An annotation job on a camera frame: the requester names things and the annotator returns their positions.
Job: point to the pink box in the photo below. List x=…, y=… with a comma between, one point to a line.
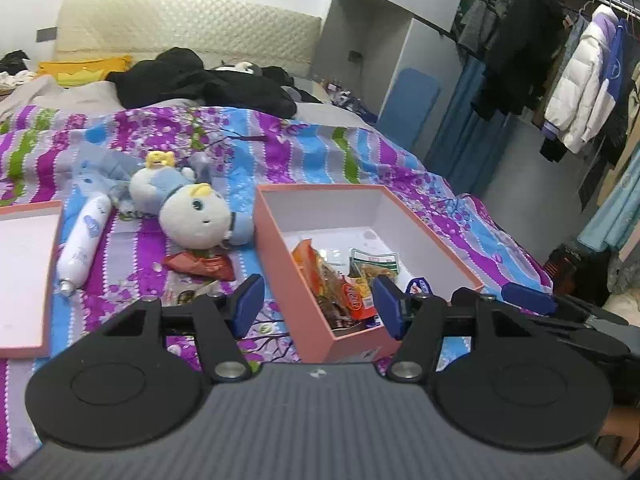
x=280, y=240

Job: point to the orange snack packet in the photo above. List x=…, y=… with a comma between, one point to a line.
x=306, y=260

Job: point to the light blue plastic bag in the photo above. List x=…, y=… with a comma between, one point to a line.
x=100, y=165

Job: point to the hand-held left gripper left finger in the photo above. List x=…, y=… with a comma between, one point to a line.
x=247, y=305

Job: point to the black white plush toy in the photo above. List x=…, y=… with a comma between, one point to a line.
x=240, y=66

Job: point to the beige blanket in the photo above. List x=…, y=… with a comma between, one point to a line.
x=50, y=97

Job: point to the green label snack packet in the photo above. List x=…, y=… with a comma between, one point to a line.
x=372, y=260

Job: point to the cream quilted headboard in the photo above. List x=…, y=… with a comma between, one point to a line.
x=200, y=25

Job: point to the white tube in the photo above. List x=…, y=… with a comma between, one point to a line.
x=82, y=240

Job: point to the blue curtain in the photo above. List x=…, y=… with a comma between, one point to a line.
x=465, y=125

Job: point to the blue board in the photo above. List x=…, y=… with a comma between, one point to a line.
x=410, y=105

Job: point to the white blue plush toy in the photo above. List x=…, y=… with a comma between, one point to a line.
x=195, y=210

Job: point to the dark clothing pile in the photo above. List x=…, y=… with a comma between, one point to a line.
x=12, y=60

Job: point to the light blue garment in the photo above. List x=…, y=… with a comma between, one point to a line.
x=615, y=210

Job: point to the blue white snack packet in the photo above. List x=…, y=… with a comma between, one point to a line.
x=419, y=286

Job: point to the black wall switch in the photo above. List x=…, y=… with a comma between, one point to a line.
x=356, y=55

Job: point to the red snack packet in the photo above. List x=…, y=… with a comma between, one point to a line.
x=200, y=263

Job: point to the dark red bag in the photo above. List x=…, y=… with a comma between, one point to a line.
x=575, y=265

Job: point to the beige coat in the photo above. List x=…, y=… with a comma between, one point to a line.
x=631, y=150

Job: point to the pink box lid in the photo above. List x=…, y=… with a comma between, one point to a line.
x=20, y=270

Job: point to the grey wall socket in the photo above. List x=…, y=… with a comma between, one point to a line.
x=44, y=34

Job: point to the yellow pillow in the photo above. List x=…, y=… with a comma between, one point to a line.
x=80, y=70

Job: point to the grey coat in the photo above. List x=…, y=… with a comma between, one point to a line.
x=482, y=15

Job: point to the tall wardrobe cabinet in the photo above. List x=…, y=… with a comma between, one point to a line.
x=370, y=20

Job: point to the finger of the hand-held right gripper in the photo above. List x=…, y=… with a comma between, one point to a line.
x=527, y=297

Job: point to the black jacket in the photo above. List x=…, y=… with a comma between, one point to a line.
x=525, y=50

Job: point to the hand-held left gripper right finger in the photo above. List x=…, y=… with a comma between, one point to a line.
x=387, y=307

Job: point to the black clothing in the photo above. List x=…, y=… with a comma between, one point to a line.
x=210, y=85

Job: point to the clear snack packet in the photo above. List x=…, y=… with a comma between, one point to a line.
x=182, y=292

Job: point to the bedside clutter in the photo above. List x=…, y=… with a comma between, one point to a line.
x=342, y=97

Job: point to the white puffer jacket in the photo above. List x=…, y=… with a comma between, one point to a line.
x=580, y=90

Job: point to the clear red biscuit packet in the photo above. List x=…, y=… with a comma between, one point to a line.
x=350, y=300

